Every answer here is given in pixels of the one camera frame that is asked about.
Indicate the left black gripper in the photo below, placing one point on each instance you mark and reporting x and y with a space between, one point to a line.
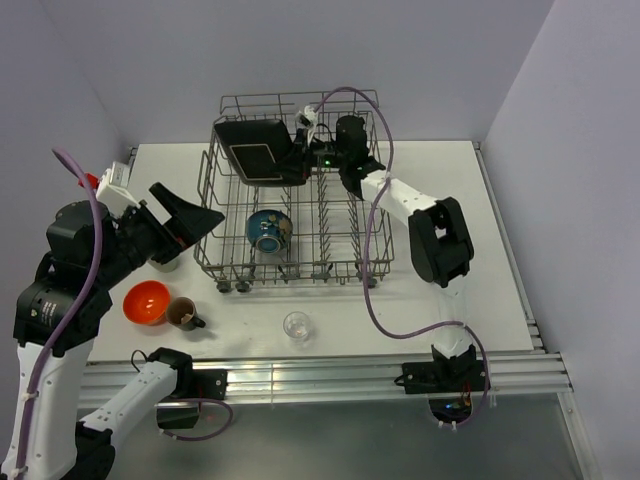
188 222

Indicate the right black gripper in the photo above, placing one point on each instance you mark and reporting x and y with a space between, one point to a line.
296 163

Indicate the black floral square plate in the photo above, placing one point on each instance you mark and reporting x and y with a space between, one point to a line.
253 147

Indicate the grey wire dish rack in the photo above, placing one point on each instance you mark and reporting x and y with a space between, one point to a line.
336 237

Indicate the blue floral ceramic bowl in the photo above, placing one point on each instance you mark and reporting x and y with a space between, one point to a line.
269 231

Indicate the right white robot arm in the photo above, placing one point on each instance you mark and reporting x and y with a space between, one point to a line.
440 244

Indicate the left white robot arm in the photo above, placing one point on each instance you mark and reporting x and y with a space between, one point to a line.
58 318

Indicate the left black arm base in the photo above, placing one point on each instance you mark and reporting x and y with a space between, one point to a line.
209 387

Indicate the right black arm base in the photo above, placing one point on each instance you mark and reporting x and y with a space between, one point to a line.
449 383

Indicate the pale green cup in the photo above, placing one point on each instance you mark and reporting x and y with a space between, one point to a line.
168 266

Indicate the dark brown mug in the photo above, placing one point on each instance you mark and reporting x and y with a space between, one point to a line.
182 314

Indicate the orange bowl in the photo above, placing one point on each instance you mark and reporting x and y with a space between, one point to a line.
146 303

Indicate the clear drinking glass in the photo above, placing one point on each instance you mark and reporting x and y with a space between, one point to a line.
297 326

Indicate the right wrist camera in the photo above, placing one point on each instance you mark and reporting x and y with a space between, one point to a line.
307 118

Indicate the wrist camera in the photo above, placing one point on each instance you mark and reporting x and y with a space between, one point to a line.
112 188
307 118

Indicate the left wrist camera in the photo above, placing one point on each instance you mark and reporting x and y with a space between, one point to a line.
112 188

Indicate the aluminium mounting rail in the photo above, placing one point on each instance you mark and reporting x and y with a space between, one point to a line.
369 378

